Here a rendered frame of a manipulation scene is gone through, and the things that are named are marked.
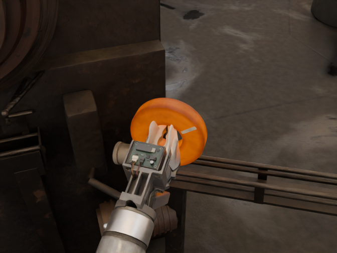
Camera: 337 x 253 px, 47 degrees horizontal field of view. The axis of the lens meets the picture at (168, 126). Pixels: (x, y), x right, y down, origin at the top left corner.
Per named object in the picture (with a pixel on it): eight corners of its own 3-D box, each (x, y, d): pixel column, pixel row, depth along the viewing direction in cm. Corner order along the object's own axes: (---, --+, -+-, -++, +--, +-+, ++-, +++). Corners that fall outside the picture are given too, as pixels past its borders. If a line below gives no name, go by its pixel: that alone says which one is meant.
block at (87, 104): (75, 156, 115) (60, 91, 99) (102, 150, 117) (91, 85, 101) (80, 182, 107) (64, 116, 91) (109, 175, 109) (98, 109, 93)
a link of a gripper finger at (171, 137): (183, 108, 72) (170, 149, 67) (185, 125, 77) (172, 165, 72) (168, 105, 73) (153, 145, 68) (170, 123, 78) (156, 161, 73)
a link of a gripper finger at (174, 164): (185, 143, 73) (172, 183, 68) (185, 147, 74) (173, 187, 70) (161, 138, 74) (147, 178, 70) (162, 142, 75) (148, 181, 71)
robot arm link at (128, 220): (150, 253, 65) (105, 240, 66) (158, 227, 67) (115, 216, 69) (144, 238, 58) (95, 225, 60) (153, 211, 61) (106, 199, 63)
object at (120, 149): (123, 153, 105) (119, 136, 102) (154, 157, 103) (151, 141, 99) (115, 168, 101) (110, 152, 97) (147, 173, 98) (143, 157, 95)
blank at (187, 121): (162, 163, 87) (158, 174, 84) (121, 112, 80) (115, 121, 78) (221, 144, 78) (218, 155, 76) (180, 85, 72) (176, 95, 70)
